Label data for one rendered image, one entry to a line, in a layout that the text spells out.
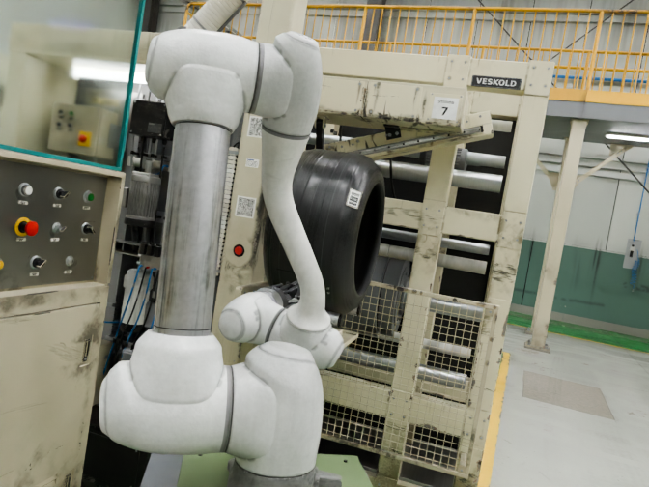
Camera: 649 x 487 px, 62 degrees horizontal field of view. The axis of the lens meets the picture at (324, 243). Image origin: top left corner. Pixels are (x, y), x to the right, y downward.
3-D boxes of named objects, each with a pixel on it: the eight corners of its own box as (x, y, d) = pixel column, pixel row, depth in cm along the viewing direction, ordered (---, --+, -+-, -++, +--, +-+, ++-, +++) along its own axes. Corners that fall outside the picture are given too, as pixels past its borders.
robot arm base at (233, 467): (346, 518, 95) (350, 487, 95) (218, 510, 93) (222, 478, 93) (334, 471, 113) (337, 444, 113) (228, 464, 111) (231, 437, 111)
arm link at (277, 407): (327, 478, 97) (341, 358, 97) (225, 479, 92) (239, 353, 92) (306, 442, 113) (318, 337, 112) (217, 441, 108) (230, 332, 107)
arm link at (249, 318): (236, 320, 139) (280, 340, 136) (204, 338, 124) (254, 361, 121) (247, 281, 137) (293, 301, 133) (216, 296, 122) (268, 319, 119)
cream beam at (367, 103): (306, 110, 216) (312, 73, 215) (324, 124, 240) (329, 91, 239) (461, 128, 199) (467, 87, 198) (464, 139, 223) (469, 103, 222)
